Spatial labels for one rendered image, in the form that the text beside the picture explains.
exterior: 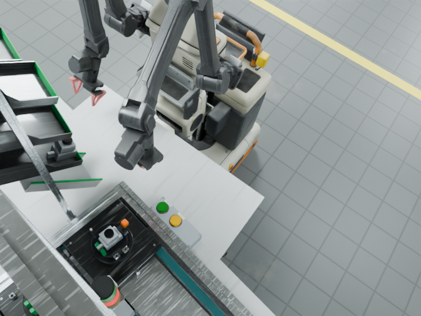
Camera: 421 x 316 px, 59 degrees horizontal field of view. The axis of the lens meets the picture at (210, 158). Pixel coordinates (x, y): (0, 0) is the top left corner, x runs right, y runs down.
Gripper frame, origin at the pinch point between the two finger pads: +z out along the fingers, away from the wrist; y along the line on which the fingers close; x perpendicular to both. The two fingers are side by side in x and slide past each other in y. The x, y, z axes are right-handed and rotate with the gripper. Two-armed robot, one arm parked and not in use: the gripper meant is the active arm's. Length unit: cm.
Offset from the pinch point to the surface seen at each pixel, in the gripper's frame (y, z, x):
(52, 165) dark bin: -18.8, 0.8, -20.1
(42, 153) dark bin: -23.8, 0.3, -20.1
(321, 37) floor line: -47, 119, 237
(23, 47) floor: -192, 120, 38
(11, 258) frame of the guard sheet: 32, -75, -36
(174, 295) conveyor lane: 31.0, 32.3, -14.9
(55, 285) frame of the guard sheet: 36, -75, -35
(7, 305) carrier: -2, 27, -55
